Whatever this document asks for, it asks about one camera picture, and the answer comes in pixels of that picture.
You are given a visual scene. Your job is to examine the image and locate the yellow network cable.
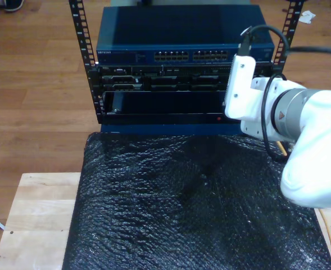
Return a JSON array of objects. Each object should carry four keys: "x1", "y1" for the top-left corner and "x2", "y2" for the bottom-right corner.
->
[{"x1": 275, "y1": 139, "x2": 331, "y2": 270}]

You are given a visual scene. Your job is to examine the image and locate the black rack server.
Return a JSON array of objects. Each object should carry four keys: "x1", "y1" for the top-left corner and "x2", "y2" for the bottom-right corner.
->
[{"x1": 97, "y1": 65, "x2": 273, "y2": 92}]

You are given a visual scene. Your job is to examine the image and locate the crumpled white paper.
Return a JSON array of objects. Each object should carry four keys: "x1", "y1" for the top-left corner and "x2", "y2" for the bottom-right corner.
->
[{"x1": 298, "y1": 10, "x2": 317, "y2": 25}]

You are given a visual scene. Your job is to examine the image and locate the black bubble wrap mat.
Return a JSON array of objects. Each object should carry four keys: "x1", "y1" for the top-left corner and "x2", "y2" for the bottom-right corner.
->
[{"x1": 61, "y1": 130, "x2": 331, "y2": 270}]

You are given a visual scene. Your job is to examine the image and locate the person's foot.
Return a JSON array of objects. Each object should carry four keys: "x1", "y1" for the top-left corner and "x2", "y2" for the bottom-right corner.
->
[{"x1": 4, "y1": 0, "x2": 25, "y2": 12}]

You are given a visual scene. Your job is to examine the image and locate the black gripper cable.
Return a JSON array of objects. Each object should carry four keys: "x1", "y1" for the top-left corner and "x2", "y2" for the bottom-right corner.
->
[{"x1": 261, "y1": 73, "x2": 289, "y2": 163}]

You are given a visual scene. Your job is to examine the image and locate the black camera cable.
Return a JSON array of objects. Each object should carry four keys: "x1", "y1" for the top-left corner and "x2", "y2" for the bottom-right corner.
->
[{"x1": 239, "y1": 24, "x2": 331, "y2": 57}]

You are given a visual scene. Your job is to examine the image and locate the blue network switch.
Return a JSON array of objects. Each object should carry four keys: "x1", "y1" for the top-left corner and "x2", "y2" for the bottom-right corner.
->
[{"x1": 96, "y1": 6, "x2": 275, "y2": 67}]

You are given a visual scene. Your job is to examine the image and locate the black server rack frame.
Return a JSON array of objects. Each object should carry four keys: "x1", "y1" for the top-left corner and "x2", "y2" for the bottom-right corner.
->
[{"x1": 68, "y1": 0, "x2": 306, "y2": 125}]

